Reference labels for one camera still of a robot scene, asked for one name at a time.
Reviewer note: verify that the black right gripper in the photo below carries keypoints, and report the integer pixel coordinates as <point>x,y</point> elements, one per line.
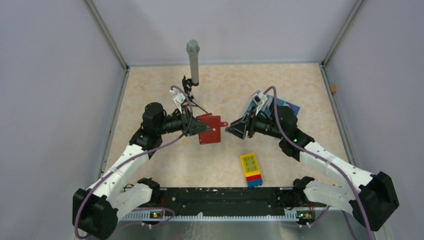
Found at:
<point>238,127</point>

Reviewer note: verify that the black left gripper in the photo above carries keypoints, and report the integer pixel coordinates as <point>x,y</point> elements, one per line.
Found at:
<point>197,126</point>

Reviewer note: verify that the red leather card holder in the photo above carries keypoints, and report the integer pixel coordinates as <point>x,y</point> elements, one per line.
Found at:
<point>215,124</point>

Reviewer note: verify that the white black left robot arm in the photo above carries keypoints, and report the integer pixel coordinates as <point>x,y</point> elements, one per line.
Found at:
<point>98,209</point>

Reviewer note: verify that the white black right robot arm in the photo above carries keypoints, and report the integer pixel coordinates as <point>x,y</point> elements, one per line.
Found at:
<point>370,198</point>

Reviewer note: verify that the black tripod stand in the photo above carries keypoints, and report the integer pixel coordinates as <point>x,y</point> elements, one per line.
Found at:
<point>187,84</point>

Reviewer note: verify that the yellow red blue toy block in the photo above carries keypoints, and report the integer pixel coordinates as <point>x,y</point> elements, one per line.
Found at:
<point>251,170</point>

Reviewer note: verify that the grey microphone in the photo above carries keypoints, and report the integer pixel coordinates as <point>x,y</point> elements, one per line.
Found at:
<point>193,49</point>

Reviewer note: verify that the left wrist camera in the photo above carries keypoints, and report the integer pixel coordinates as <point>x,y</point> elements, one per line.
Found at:
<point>178,99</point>

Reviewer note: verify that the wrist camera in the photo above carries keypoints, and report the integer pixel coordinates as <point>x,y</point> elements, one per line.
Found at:
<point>178,99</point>
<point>260,100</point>

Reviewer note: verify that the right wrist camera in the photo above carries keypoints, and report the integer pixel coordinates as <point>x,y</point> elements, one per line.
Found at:
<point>260,100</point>

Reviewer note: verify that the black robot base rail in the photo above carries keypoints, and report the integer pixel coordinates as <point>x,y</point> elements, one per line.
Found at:
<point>229,201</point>

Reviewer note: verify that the small tan object on rail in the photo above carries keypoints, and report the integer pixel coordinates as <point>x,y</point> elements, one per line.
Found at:
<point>332,88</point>

